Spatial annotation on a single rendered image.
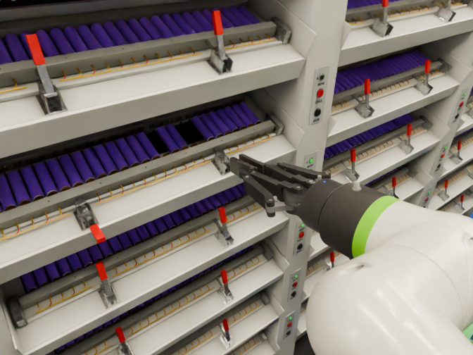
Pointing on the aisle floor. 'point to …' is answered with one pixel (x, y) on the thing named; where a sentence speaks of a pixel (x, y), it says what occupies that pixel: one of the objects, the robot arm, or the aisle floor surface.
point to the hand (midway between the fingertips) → (248, 168)
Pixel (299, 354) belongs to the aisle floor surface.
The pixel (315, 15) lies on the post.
